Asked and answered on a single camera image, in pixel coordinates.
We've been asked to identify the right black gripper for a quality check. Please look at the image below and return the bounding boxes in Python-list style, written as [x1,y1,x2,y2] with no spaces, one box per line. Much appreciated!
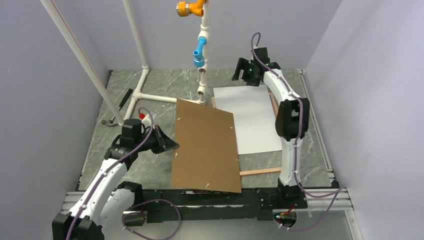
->
[232,58,261,87]

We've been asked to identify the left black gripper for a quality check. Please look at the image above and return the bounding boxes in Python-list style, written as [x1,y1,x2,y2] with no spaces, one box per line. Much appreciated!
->
[134,124,179,154]

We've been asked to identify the brown backing board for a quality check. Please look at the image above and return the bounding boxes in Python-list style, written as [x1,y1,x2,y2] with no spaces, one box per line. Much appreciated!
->
[171,99,242,193]

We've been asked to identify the photo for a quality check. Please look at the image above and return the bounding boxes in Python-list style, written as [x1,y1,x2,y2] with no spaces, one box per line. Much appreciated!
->
[213,85,282,155]

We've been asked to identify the pink wooden picture frame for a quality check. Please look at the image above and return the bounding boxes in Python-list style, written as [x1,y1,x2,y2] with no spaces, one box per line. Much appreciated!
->
[211,92,282,177]

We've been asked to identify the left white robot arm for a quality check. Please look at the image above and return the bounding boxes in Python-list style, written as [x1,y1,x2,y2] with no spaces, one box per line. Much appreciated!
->
[51,118,180,240]

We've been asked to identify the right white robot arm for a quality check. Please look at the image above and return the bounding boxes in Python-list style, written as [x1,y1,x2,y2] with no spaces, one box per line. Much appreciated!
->
[232,46,310,208]

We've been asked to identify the blue nozzle fitting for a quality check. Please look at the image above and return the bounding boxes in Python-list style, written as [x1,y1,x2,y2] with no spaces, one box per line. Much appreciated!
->
[193,36,207,68]

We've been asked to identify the white PVC pipe stand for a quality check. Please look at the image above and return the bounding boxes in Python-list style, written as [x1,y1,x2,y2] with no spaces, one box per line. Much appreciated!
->
[41,0,210,125]

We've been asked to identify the orange nozzle fitting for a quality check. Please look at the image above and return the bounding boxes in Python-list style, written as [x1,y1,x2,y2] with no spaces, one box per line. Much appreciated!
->
[175,0,208,17]

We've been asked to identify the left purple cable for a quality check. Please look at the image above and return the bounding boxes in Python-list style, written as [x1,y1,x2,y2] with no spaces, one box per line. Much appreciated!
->
[65,106,181,240]

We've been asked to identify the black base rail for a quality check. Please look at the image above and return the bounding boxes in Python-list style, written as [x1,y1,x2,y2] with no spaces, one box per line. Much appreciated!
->
[124,187,308,223]

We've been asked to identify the aluminium extrusion rail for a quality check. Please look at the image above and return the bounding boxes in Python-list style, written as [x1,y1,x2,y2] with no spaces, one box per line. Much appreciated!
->
[60,188,354,216]

